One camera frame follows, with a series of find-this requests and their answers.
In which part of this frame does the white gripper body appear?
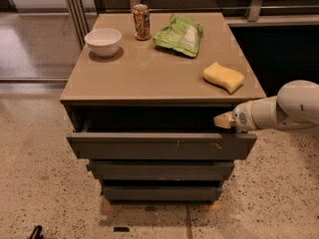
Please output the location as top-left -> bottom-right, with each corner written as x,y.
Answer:
232,102 -> 256,132

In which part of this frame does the grey bottom drawer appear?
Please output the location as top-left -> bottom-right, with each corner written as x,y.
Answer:
103,186 -> 222,201

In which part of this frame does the grey middle drawer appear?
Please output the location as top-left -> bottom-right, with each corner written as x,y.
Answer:
88,160 -> 234,181

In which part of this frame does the black object bottom left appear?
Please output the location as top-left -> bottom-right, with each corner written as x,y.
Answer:
29,225 -> 44,239

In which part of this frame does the green chip bag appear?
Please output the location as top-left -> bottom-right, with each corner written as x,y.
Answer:
153,15 -> 203,58

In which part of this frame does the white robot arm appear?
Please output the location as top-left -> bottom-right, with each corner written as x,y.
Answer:
213,80 -> 319,135

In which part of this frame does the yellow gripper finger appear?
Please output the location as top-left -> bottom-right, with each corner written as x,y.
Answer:
213,112 -> 235,128

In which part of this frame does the yellow sponge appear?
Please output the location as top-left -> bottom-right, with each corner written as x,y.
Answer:
202,62 -> 245,94

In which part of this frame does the white ceramic bowl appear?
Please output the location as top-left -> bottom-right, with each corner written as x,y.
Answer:
85,28 -> 122,58

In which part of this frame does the grey top drawer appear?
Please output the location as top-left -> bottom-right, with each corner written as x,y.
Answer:
67,130 -> 257,160

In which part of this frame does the patterned drink can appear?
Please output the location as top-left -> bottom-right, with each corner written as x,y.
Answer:
133,4 -> 151,41

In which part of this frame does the grey drawer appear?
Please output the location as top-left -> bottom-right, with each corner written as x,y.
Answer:
88,160 -> 234,181
67,130 -> 257,160
103,186 -> 222,201

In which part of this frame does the grey drawer cabinet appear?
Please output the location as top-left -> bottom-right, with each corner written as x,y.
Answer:
61,13 -> 265,190

